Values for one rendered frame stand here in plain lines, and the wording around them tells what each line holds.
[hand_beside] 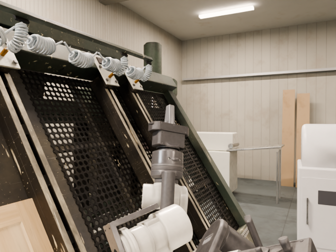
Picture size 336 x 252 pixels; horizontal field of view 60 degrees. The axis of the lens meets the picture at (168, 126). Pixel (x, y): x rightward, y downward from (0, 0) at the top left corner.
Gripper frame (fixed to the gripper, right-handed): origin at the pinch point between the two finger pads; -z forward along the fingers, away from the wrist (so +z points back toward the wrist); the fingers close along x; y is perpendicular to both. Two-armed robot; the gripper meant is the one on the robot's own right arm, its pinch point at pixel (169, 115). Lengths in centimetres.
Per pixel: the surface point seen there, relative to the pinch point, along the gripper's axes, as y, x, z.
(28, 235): 23, 30, 35
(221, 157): 394, -346, -72
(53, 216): 21.6, 24.4, 29.9
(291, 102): 383, -559, -236
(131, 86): 76, -16, -39
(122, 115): 63, -8, -17
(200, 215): 57, -53, 30
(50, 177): 26.9, 26.2, 18.8
